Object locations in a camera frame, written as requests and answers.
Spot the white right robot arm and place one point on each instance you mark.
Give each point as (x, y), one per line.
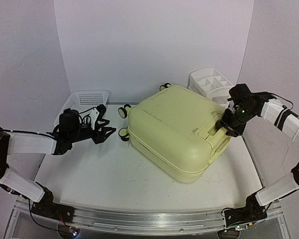
(270, 130)

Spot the white plastic drawer organizer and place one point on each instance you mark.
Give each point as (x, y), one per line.
(211, 84)

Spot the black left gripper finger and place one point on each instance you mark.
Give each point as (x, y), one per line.
(100, 122)
(103, 133)

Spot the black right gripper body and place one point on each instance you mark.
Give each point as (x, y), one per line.
(227, 123)

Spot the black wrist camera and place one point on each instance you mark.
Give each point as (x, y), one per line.
(69, 125)
(237, 92)

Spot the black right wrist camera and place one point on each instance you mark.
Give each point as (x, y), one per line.
(237, 92)

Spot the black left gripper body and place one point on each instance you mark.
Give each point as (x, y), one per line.
(80, 137)

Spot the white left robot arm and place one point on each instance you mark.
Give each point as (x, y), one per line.
(23, 144)

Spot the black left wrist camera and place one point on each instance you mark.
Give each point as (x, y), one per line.
(69, 125)

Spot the pale green hard-shell suitcase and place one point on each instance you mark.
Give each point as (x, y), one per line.
(176, 129)

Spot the white perforated plastic basket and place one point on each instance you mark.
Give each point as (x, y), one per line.
(83, 100)

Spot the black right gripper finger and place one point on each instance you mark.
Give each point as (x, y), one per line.
(233, 132)
(225, 121)

